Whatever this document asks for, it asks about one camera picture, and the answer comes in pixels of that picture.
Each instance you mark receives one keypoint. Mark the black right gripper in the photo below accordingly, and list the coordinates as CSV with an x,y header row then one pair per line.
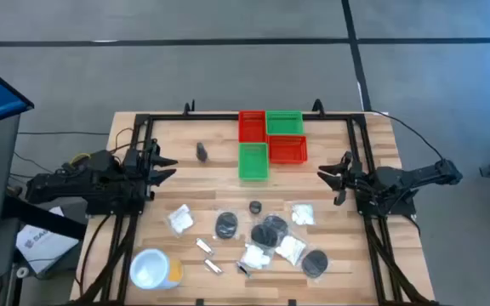
x,y
357,183

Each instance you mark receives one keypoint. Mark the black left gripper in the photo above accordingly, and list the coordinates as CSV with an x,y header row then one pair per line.
x,y
138,178

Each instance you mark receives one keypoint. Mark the dark grey oblong toiletry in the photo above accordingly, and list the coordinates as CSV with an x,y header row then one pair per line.
x,y
201,152

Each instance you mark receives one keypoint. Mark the bagged white cotton pads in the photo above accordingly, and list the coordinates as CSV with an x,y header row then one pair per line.
x,y
303,214
180,219
290,248
254,256

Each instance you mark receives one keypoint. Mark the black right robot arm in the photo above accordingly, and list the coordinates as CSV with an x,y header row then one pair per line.
x,y
419,174

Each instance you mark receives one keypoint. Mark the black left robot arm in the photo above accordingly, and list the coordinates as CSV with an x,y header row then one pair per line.
x,y
79,178

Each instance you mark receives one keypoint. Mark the red plastic mesh basket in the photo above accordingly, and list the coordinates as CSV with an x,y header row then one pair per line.
x,y
252,127
287,149

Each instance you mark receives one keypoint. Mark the black table clamp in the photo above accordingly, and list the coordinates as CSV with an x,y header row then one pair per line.
x,y
318,106
192,108

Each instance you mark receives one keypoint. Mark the green plastic mesh basket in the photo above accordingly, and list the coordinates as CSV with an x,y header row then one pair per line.
x,y
284,123
253,162

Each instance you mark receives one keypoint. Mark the black side desk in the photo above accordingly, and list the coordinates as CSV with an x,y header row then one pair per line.
x,y
41,219

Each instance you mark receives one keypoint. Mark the white printed booklet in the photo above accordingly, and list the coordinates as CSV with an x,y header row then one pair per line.
x,y
43,246

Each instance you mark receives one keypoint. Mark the white tape roll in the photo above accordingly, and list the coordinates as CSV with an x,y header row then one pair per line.
x,y
18,272

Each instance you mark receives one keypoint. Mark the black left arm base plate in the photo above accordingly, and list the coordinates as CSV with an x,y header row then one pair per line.
x,y
113,208

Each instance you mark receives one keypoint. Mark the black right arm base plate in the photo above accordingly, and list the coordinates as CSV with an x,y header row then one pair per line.
x,y
398,208

